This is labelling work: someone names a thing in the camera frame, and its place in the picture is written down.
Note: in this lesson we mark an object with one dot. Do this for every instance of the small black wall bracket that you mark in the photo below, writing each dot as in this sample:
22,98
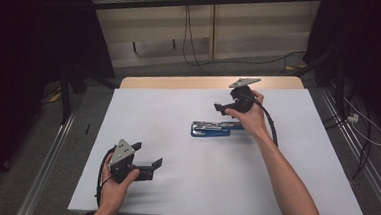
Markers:
174,43
134,47

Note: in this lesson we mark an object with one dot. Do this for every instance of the black metal stand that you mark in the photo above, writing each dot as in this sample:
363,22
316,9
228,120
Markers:
338,83
66,93

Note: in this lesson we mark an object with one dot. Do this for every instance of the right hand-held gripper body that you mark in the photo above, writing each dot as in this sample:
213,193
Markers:
242,99

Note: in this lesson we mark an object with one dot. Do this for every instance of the black curtain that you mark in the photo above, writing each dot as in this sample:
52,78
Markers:
32,44
365,48

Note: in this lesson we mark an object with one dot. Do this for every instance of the white power strip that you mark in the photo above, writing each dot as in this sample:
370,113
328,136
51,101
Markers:
352,117

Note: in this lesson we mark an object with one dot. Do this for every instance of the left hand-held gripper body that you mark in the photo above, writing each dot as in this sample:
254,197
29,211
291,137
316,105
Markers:
122,153

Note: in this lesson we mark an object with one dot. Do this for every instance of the yellow floor tape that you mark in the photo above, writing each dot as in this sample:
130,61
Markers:
56,97

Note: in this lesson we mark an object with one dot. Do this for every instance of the person's right hand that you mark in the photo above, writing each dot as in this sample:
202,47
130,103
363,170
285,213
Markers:
253,119

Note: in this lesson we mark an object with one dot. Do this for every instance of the aluminium floor rail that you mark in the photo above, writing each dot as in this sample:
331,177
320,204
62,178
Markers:
46,169
359,154

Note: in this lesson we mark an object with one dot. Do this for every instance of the black horizontal bar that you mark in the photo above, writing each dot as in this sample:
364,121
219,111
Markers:
201,0

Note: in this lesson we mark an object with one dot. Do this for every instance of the person's left hand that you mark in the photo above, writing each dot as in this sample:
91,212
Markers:
113,196

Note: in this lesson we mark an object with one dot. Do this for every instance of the white table cover sheet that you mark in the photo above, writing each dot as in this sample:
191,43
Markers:
190,181

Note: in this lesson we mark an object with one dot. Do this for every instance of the blue stapler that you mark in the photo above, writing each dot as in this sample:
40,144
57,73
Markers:
207,132

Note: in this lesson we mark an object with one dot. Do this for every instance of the small black floor item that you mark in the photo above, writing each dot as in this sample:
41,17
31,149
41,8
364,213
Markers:
87,129

